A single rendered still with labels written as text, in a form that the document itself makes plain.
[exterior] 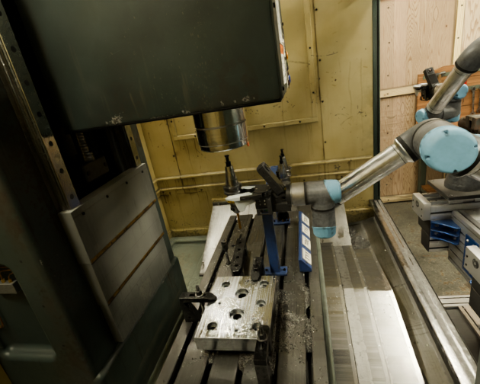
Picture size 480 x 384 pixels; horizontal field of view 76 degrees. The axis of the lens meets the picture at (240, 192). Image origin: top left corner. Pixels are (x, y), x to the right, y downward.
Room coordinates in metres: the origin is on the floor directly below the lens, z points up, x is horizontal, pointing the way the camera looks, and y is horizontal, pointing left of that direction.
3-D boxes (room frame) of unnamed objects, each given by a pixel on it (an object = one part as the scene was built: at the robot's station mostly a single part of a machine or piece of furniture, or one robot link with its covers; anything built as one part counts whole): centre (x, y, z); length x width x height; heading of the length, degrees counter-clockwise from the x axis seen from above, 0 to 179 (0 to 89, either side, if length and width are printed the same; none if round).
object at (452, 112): (1.57, -1.14, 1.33); 0.11 x 0.08 x 0.11; 93
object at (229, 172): (0.96, 0.02, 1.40); 0.04 x 0.04 x 0.07
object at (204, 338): (0.83, 0.07, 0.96); 0.29 x 0.23 x 0.05; 166
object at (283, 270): (1.08, -0.09, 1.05); 0.10 x 0.05 x 0.30; 76
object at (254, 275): (0.99, -0.01, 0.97); 0.13 x 0.03 x 0.15; 166
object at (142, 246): (1.07, 0.45, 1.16); 0.48 x 0.05 x 0.51; 166
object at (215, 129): (0.96, 0.02, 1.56); 0.16 x 0.16 x 0.12
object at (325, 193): (0.89, -0.26, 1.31); 0.11 x 0.08 x 0.09; 76
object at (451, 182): (1.30, -1.04, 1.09); 0.15 x 0.15 x 0.10
